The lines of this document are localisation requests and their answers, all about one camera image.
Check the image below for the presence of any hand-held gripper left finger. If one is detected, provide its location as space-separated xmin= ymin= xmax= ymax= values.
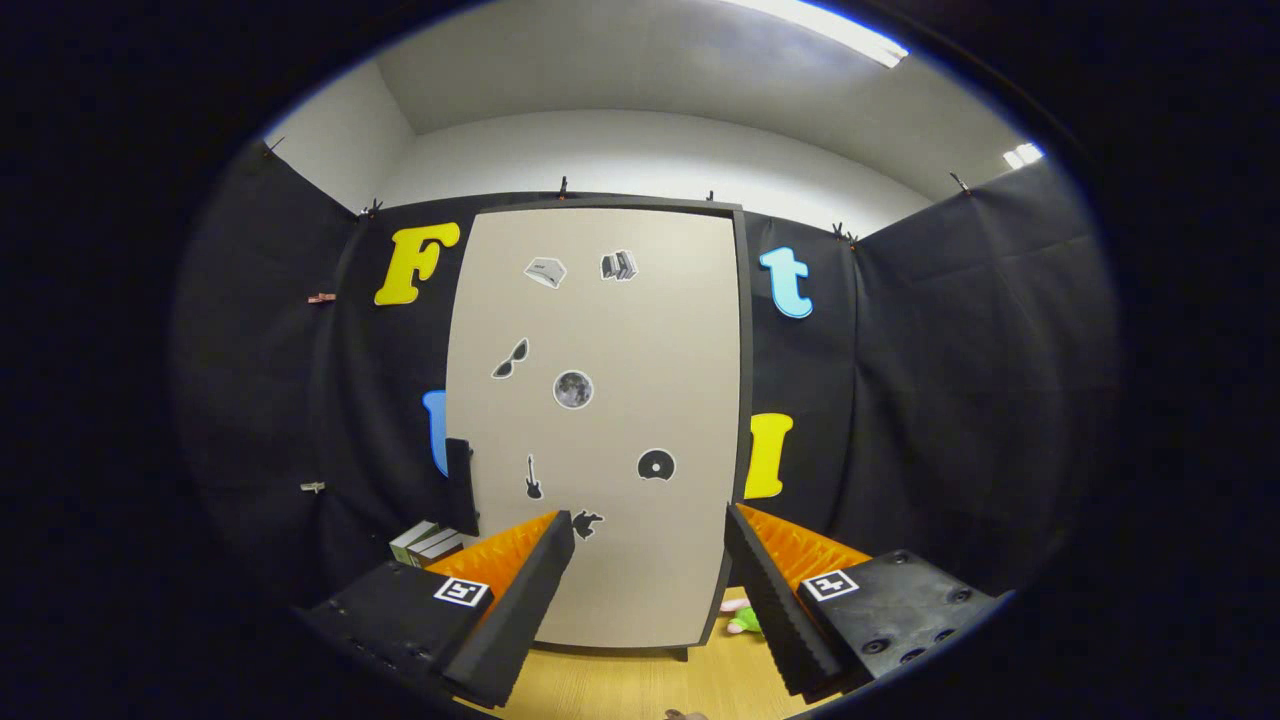
xmin=298 ymin=510 xmax=577 ymax=711

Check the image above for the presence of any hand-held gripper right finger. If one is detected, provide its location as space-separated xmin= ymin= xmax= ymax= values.
xmin=722 ymin=505 xmax=1003 ymax=701

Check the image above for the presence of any pink and green plush toy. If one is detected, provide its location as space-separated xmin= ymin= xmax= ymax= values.
xmin=720 ymin=597 xmax=767 ymax=642

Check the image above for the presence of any green book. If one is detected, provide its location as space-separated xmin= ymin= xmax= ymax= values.
xmin=389 ymin=520 xmax=442 ymax=566

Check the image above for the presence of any grey cabinet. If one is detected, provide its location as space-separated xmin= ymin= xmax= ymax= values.
xmin=444 ymin=196 xmax=757 ymax=663

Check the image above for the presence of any black backdrop cloth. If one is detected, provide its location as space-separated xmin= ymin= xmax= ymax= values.
xmin=170 ymin=140 xmax=1121 ymax=613

